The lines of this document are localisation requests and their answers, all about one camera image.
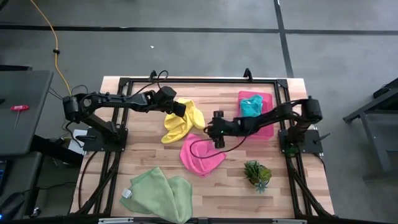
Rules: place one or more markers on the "yellow microfiber towel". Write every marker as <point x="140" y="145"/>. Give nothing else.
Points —
<point x="180" y="124"/>

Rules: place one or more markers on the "grey desk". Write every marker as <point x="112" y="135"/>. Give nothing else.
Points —
<point x="25" y="137"/>

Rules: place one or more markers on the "dark grey metal table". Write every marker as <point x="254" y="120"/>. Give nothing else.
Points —
<point x="373" y="118"/>

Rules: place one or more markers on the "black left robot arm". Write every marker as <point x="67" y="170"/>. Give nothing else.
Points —
<point x="109" y="99"/>

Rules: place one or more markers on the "pink microfiber towel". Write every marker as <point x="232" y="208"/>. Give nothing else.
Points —
<point x="202" y="168"/>

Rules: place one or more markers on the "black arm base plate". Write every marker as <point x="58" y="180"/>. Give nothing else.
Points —
<point x="93" y="145"/>
<point x="311" y="146"/>

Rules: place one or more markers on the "white paper sheet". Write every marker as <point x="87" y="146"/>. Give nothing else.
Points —
<point x="74" y="144"/>

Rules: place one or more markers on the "black aluminium table frame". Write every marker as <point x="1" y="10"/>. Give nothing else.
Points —
<point x="202" y="80"/>

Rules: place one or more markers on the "black computer mouse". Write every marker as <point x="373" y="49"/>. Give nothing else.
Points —
<point x="12" y="205"/>

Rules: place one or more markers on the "potted succulent plant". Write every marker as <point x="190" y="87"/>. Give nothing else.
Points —
<point x="257" y="174"/>

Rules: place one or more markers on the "green towel with white label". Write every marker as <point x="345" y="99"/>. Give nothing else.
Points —
<point x="161" y="196"/>

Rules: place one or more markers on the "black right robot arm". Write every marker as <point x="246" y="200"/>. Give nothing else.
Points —
<point x="280" y="113"/>

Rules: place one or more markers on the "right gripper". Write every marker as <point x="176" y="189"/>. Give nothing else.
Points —
<point x="224" y="128"/>

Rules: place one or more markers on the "teal microfiber towel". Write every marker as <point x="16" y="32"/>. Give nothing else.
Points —
<point x="251" y="106"/>

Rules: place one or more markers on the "black arched frame bracket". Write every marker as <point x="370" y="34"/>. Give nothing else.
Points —
<point x="247" y="74"/>
<point x="152" y="75"/>

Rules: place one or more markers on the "pink plastic bin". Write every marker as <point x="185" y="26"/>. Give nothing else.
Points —
<point x="267" y="102"/>

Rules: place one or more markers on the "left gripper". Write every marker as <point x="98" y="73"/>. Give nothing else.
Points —
<point x="164" y="98"/>

